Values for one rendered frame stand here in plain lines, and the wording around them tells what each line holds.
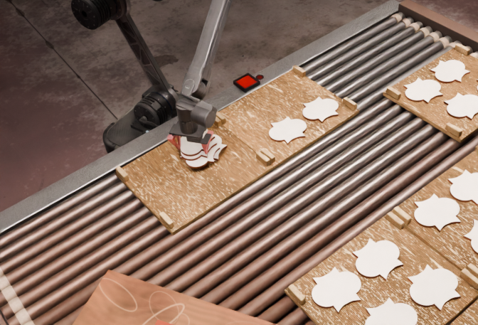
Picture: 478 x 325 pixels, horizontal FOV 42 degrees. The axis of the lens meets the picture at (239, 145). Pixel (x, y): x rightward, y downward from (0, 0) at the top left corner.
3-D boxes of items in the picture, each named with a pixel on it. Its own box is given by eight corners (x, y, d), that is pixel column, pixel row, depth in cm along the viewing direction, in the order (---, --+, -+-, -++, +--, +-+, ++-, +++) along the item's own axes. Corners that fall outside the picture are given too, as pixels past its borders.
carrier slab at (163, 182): (115, 175, 211) (114, 171, 210) (210, 119, 227) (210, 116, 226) (173, 235, 190) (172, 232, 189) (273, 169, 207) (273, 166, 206)
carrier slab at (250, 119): (211, 119, 227) (210, 116, 226) (294, 71, 244) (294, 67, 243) (274, 169, 207) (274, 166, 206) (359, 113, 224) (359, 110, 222)
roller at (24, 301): (3, 313, 180) (-2, 304, 177) (442, 43, 258) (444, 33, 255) (10, 324, 177) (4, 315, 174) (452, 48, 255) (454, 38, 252)
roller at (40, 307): (10, 324, 177) (4, 316, 174) (452, 48, 255) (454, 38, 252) (17, 336, 174) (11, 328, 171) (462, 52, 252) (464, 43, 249)
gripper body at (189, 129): (200, 141, 198) (198, 124, 193) (171, 137, 201) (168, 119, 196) (208, 128, 202) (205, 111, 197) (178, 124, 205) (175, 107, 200)
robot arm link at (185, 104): (182, 93, 195) (171, 103, 192) (200, 99, 192) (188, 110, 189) (185, 110, 200) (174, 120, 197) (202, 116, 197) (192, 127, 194)
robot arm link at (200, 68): (230, -24, 205) (216, -39, 195) (245, -22, 203) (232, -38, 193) (192, 99, 201) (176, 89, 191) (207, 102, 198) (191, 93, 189)
